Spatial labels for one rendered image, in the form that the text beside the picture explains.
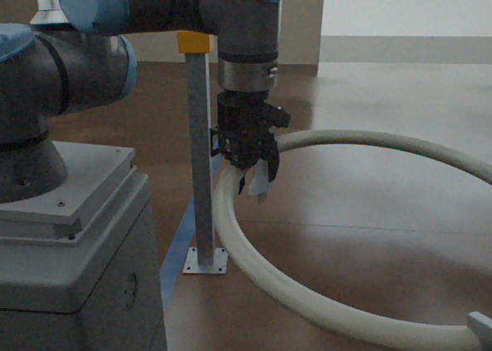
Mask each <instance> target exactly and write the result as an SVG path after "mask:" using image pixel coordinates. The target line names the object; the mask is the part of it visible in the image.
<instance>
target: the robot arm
mask: <svg viewBox="0 0 492 351"><path fill-rule="evenodd" d="M37 2H38V7H39V8H38V12H37V14H36V15H35V17H34V18H33V19H32V21H31V22H30V24H31V28H30V27H29V26H25V25H21V24H12V23H9V24H2V23H0V204H2V203H10V202H15V201H20V200H24V199H29V198H32V197H35V196H38V195H41V194H44V193H46V192H48V191H51V190H54V189H56V188H57V187H59V186H60V185H61V184H62V183H63V181H64V180H65V178H66V170H65V165H64V162H63V159H62V157H61V155H60V153H59V151H58V150H57V149H56V147H55V146H54V144H53V142H52V141H51V139H50V137H49V128H48V123H47V119H48V118H52V117H55V116H59V115H65V114H69V113H72V112H77V111H80V110H89V109H94V108H97V107H103V106H108V105H110V104H112V103H114V102H116V101H121V100H123V99H124V98H125V97H126V96H127V95H128V94H129V93H131V91H132V89H133V87H134V83H135V80H136V75H137V72H136V71H135V67H136V66H137V64H136V58H135V54H134V51H133V49H132V47H131V45H130V43H129V42H128V41H127V40H126V38H124V37H123V34H133V33H143V32H163V31H173V30H180V31H191V32H200V33H205V34H210V35H216V36H217V42H218V85H219V86H220V87H222V88H224V89H225V91H224V92H221V93H218V94H217V124H216V125H214V126H213V127H211V128H209V130H210V156H211V157H214V156H215V155H217V154H219V153H221V154H222V157H225V159H227V160H229V163H228V166H229V165H230V163H231V165H232V166H234V167H236V168H238V169H239V168H241V169H242V170H243V171H244V170H245V169H247V168H249V167H250V168H251V167H252V166H254V177H253V179H252V180H251V183H250V185H249V187H248V194H249V195H250V196H253V195H257V194H258V197H259V205H262V204H263V203H264V202H265V201H266V200H267V198H268V196H269V192H270V190H271V188H272V185H273V183H274V179H275V177H276V174H277V171H278V169H279V150H278V146H277V144H278V142H277V141H274V134H275V132H274V131H273V129H272V128H279V129H281V127H282V128H286V129H287V128H288V123H289V120H290V118H291V115H289V114H288V113H286V110H283V109H281V108H279V107H275V106H273V105H271V104H270V103H268V102H266V101H264V100H266V99H268V98H270V89H272V88H273V87H275V86H276V82H277V69H278V56H279V32H280V17H281V3H282V0H37ZM271 127H272V128H271ZM216 134H217V135H218V146H217V147H216V148H215V149H213V136H214V135H216ZM220 134H221V135H220ZM260 157H262V159H259V158H260Z"/></svg>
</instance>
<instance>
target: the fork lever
mask: <svg viewBox="0 0 492 351"><path fill-rule="evenodd" d="M467 318H468V322H467V327H468V328H470V329H471V330H472V331H473V332H474V334H475V335H476V337H477V339H478V340H479V342H480V346H481V351H492V320H491V319H489V318H488V317H486V316H483V315H481V314H480V313H478V312H472V313H470V314H468V315H467Z"/></svg>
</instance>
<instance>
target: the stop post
mask: <svg viewBox="0 0 492 351"><path fill-rule="evenodd" d="M176 33H177V48H178V53H179V54H185V73H186V86H187V99H188V112H189V126H190V151H191V164H192V177H193V190H194V215H195V229H196V230H195V242H196V247H190V249H189V252H188V255H187V259H186V262H185V267H184V270H183V274H212V275H226V268H227V257H228V253H227V252H226V251H225V249H224V248H215V243H214V220H213V158H212V157H211V156H210V130H209V128H211V113H210V90H209V54H210V53H211V52H212V50H213V35H210V34H205V33H200V32H191V31H180V30H178V31H177V32H176Z"/></svg>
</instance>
